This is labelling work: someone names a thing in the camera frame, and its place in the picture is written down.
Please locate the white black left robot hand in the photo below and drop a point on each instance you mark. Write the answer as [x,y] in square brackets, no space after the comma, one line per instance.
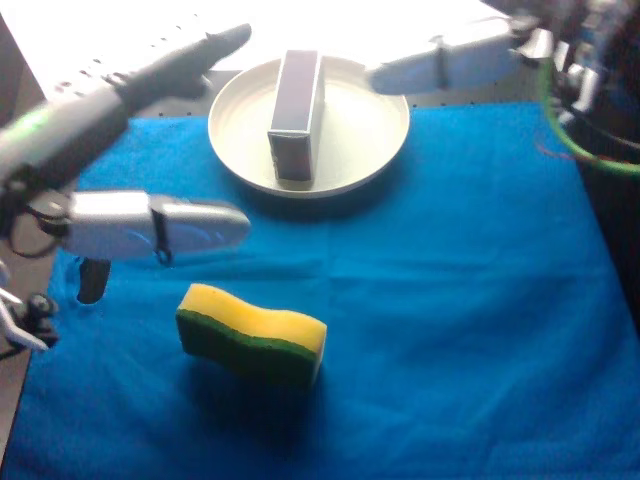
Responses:
[150,82]

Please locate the yellow green sponge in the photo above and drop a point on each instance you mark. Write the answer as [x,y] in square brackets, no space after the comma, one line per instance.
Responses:
[250,345]

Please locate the blue table cloth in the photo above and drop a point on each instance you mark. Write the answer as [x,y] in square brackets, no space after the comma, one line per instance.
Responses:
[450,300]

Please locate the dark rectangular box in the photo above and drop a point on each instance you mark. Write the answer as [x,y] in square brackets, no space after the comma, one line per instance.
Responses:
[295,100]

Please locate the white round plate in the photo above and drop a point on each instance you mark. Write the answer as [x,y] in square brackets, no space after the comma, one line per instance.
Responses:
[360,130]

